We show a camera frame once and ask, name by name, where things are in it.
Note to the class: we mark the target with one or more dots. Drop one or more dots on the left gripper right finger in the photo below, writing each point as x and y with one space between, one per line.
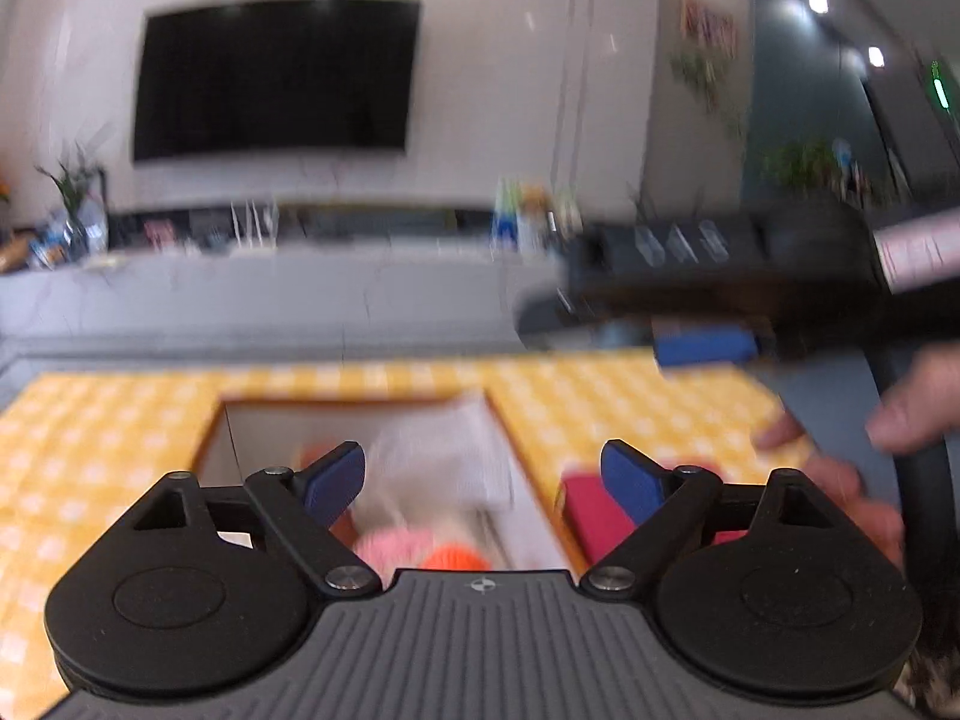
668 508

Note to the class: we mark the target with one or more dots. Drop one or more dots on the green plant in vase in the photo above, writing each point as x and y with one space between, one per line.
83 226

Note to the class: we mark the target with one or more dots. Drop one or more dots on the red box lid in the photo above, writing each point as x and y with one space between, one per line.
594 517

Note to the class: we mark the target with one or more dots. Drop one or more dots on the white wifi router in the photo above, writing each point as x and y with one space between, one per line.
255 225

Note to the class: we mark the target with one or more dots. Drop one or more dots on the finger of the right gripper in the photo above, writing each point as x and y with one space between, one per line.
701 346

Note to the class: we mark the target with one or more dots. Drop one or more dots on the black curved television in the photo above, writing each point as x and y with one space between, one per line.
265 75

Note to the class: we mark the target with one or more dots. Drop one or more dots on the orange cardboard box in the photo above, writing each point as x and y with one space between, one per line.
249 435

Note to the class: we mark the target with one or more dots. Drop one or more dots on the person right hand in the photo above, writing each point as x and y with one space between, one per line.
854 435

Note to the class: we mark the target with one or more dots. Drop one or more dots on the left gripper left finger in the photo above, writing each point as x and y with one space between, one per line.
298 510

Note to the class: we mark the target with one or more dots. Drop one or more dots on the yellow checkered cloth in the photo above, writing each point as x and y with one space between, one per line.
78 449

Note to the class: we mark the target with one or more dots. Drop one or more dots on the pink fluffy toy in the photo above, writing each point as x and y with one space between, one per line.
387 550

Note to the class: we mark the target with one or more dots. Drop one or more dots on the white marble tv console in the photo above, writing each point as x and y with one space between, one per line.
419 292

